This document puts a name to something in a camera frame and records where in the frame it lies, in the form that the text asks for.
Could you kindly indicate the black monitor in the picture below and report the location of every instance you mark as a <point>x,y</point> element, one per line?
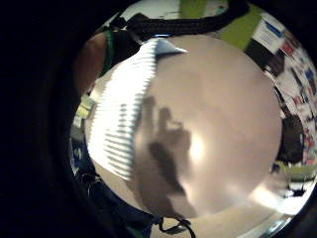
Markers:
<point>265,58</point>

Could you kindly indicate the white poster with blue stripe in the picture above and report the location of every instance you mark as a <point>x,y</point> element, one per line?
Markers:
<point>269,33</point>

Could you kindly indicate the green bench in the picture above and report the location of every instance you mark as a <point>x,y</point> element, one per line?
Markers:
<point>300,172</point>

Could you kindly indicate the green partition panel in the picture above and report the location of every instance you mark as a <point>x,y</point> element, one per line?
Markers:
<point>242,29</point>

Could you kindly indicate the black office chair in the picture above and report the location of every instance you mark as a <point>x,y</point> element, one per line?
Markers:
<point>292,139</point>

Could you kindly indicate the wall of colourful papers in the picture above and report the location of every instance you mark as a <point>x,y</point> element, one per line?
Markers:
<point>302,86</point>

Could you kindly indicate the the person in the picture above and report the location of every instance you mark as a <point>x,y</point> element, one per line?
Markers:
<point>109,205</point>

